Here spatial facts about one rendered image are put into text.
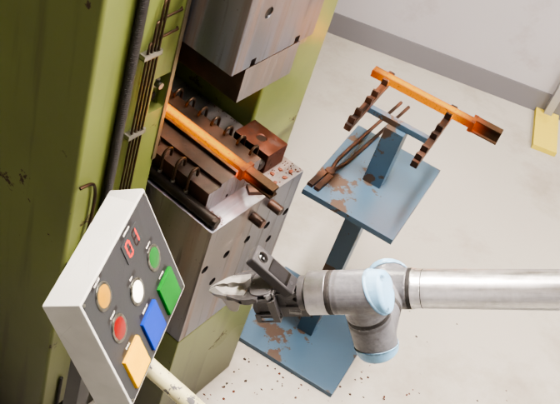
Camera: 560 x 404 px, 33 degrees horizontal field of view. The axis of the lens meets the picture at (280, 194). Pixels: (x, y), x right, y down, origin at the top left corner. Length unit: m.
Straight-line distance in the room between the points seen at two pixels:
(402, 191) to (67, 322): 1.38
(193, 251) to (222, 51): 0.60
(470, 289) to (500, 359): 1.67
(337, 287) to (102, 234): 0.47
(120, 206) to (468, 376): 1.91
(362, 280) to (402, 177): 1.10
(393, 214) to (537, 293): 0.89
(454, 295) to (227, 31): 0.72
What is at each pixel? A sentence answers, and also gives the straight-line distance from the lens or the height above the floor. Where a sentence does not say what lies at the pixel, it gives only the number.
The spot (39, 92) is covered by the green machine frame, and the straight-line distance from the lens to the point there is 2.06.
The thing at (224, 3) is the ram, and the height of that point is 1.51.
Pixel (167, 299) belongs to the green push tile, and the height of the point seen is 1.01.
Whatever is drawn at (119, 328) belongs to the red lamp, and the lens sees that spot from 1.84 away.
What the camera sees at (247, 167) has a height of 1.01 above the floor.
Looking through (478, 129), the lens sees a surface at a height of 1.01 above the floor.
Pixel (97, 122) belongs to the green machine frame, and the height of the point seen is 1.25.
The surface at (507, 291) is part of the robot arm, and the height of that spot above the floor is 1.25.
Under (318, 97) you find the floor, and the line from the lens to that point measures 4.39.
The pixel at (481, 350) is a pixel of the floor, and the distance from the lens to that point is 3.63.
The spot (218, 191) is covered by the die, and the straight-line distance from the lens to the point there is 2.33.
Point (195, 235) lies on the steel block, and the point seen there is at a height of 0.87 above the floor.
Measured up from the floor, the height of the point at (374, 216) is 0.76.
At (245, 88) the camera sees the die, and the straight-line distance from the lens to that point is 2.10.
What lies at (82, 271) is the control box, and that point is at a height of 1.18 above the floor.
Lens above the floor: 2.55
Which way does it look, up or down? 42 degrees down
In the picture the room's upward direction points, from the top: 20 degrees clockwise
